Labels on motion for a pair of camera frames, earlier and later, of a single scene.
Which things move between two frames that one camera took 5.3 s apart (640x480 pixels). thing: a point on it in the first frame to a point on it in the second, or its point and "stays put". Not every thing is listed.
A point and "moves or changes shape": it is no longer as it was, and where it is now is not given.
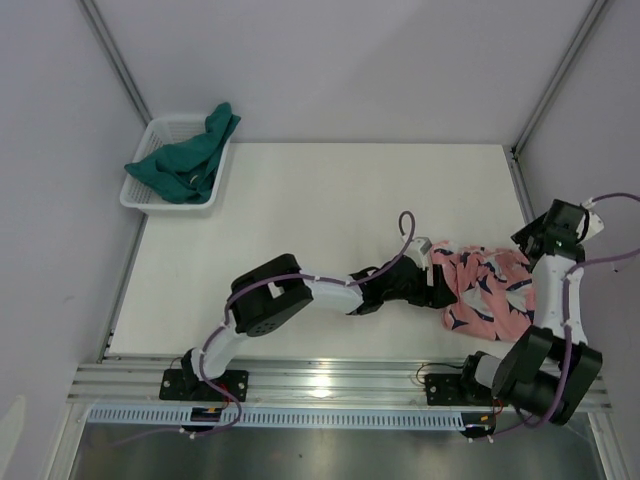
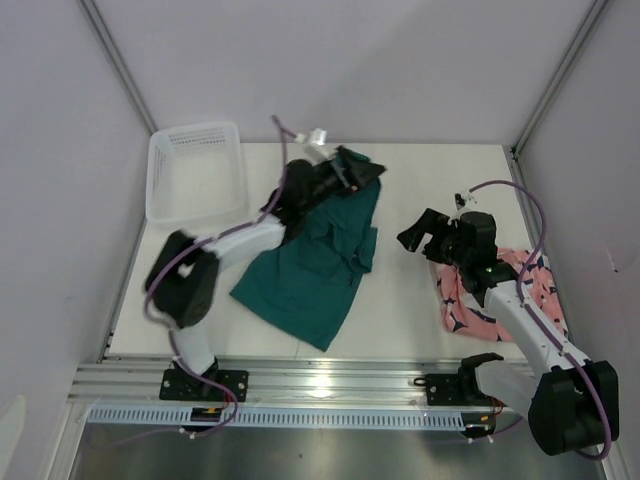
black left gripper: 436,295 to 359,171
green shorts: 183,171 to 302,285
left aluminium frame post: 96,19 stays put
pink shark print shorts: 494,289 moves or changes shape
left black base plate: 184,385 stays put
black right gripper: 524,235 to 431,222
